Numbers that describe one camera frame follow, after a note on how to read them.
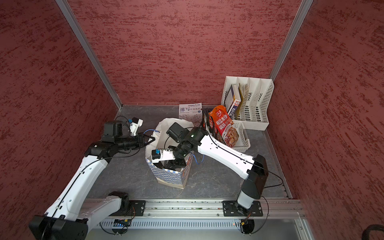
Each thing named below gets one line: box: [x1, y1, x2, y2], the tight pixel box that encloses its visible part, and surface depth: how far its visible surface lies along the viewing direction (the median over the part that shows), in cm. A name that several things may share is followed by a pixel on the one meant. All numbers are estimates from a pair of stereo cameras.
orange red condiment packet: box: [208, 105, 240, 148], surface depth 94 cm
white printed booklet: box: [178, 102, 203, 127], surface depth 117 cm
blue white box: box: [224, 84, 241, 118], surface depth 99 cm
